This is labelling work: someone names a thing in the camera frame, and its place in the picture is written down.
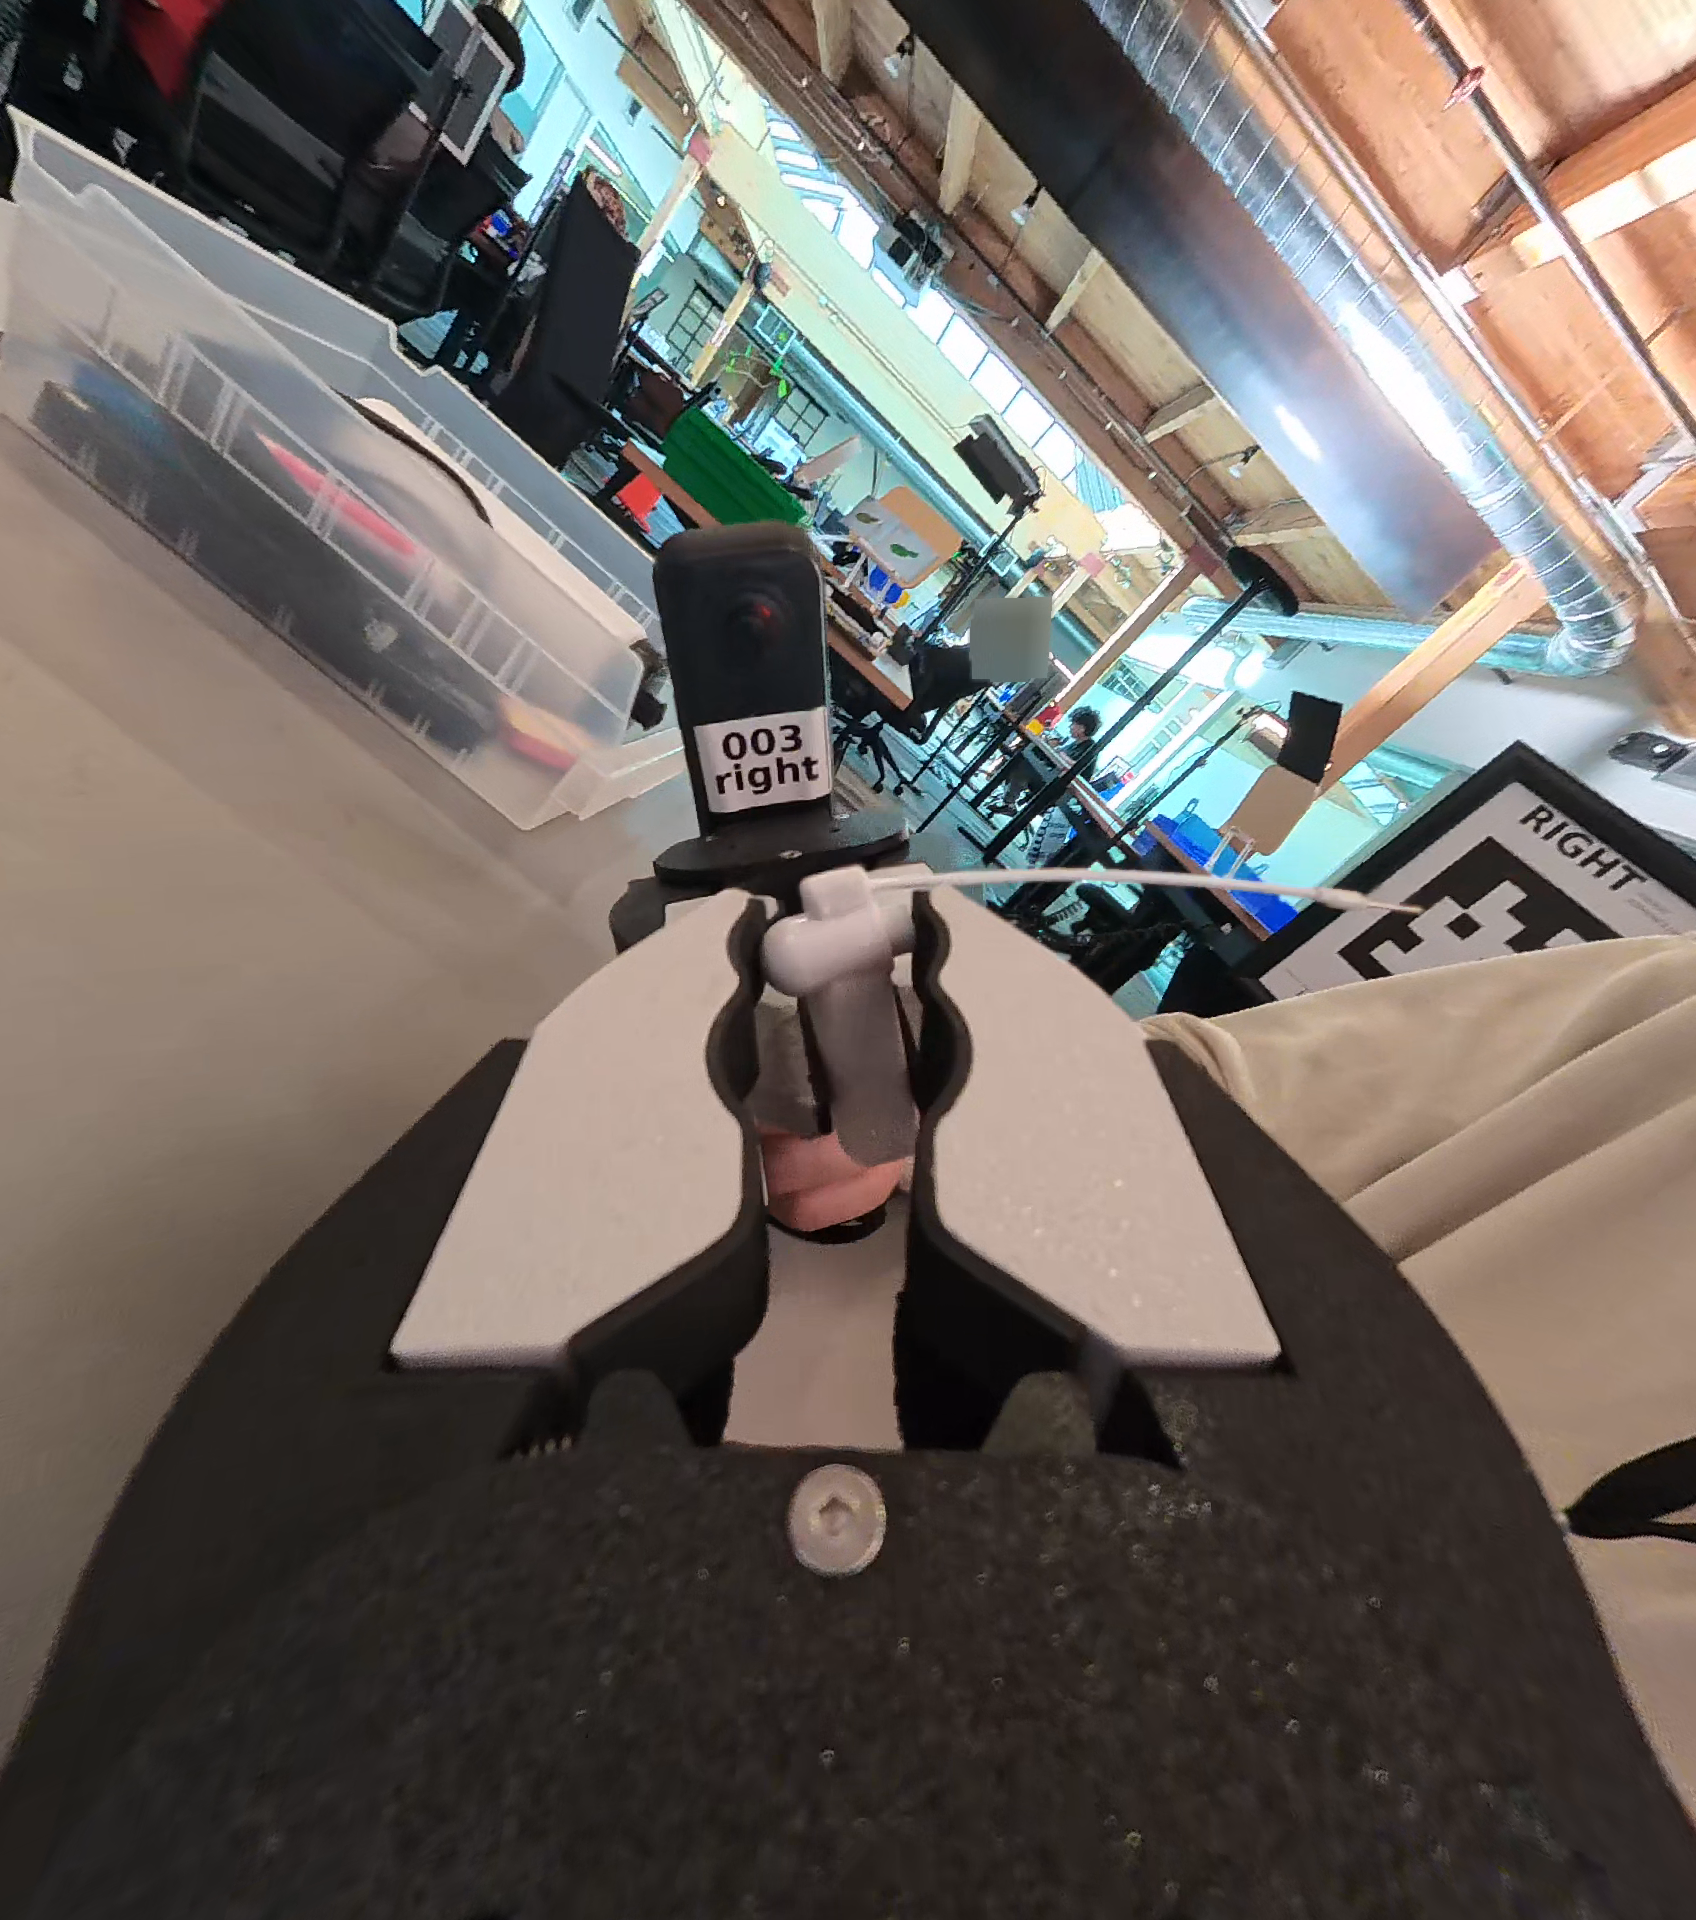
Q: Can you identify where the large silver ventilation duct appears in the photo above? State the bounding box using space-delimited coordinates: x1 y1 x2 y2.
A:
925 0 1647 655

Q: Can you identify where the green bin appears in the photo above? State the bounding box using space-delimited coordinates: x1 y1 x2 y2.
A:
660 405 808 530

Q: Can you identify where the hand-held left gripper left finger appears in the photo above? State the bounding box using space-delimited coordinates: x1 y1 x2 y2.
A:
391 890 774 1450

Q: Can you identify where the black framed marker poster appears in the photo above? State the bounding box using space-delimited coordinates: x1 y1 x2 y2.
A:
1246 741 1696 1006

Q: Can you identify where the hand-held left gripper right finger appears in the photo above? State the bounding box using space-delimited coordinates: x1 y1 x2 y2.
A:
900 890 1284 1450

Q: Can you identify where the red marker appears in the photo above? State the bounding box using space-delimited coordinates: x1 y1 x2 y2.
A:
245 434 432 562

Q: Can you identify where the white packet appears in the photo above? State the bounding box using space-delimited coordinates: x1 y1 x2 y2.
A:
352 394 642 709

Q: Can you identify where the person's right forearm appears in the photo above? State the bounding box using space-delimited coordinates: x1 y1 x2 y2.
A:
1140 920 1696 1247

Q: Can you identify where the white tool with thin wire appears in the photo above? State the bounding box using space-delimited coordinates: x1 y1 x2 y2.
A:
767 866 1425 1169

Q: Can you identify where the person's right hand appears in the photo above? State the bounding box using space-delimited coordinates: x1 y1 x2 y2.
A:
763 1119 907 1235

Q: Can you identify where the grey desk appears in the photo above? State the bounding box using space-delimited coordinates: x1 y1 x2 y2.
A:
0 150 790 1920

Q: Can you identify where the clear plastic storage box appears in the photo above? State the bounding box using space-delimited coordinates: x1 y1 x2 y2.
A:
0 108 668 835

